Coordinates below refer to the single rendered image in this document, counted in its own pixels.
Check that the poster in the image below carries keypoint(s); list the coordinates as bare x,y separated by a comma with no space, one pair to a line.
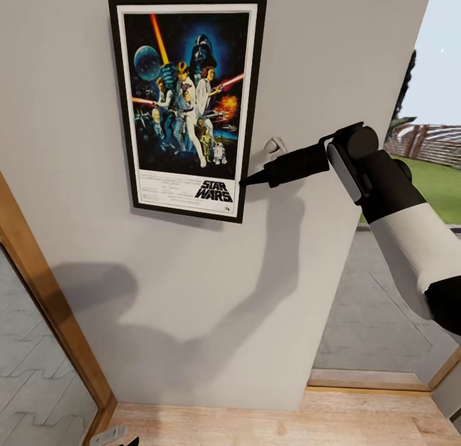
188,73

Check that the door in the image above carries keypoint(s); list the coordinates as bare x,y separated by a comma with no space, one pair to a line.
52,391

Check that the fixed window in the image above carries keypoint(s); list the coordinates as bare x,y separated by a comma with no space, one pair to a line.
373,342

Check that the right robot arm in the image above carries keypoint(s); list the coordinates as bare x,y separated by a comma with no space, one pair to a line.
423,254

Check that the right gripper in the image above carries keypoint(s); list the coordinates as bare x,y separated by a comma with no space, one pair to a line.
284,169

